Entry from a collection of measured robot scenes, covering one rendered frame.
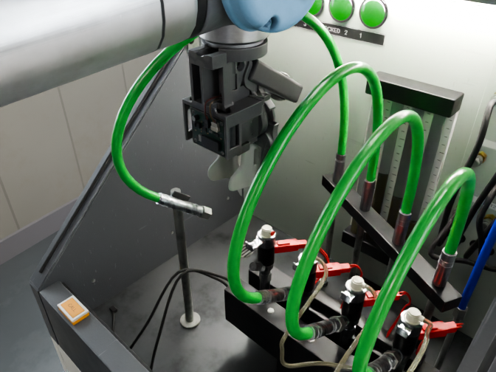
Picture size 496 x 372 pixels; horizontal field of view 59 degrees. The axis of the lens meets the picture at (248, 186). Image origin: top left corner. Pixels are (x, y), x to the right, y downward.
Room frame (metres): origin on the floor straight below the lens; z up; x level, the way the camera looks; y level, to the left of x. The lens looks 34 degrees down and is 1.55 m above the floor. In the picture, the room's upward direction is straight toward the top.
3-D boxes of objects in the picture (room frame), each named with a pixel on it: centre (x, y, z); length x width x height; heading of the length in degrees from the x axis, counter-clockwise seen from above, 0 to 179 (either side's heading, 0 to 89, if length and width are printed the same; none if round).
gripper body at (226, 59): (0.47, 0.02, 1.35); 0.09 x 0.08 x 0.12; 137
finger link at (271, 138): (0.47, -0.01, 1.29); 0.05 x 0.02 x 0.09; 47
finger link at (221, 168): (0.48, 0.03, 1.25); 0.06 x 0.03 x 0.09; 137
